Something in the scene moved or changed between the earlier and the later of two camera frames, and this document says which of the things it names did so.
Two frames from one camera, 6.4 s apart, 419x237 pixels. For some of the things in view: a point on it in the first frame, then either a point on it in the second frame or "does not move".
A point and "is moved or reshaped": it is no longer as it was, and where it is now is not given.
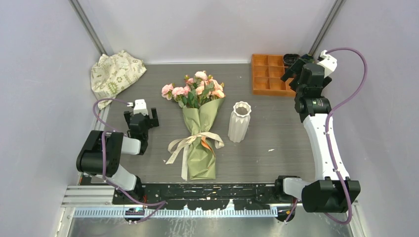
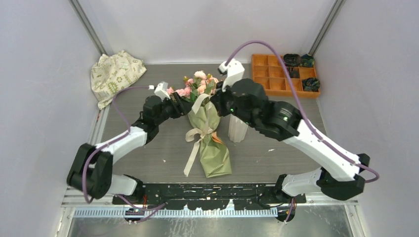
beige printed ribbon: (180, 145) → (196, 135)
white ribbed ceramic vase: (239, 122) does not move
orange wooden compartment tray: (267, 70) does not move
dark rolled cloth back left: (289, 59) does not move
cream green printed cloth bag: (110, 73) does not move
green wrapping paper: (201, 163) is moved or reshaped
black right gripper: (294, 69) → (218, 100)
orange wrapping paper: (205, 143) → (216, 138)
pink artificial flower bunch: (201, 89) does not move
